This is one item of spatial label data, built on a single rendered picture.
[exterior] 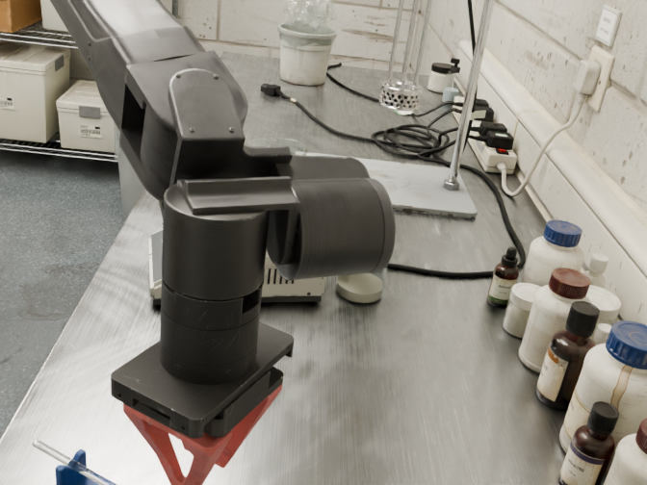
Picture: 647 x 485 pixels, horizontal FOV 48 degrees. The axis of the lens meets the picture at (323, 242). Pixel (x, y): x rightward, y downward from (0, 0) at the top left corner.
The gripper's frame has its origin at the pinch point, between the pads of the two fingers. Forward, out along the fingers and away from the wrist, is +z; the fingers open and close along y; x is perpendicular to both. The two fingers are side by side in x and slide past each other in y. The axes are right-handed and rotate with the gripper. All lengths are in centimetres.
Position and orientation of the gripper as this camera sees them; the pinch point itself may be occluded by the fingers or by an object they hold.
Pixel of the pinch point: (201, 469)
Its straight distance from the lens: 50.6
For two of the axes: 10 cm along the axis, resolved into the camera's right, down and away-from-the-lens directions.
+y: 4.9, -3.4, 8.1
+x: -8.7, -3.1, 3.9
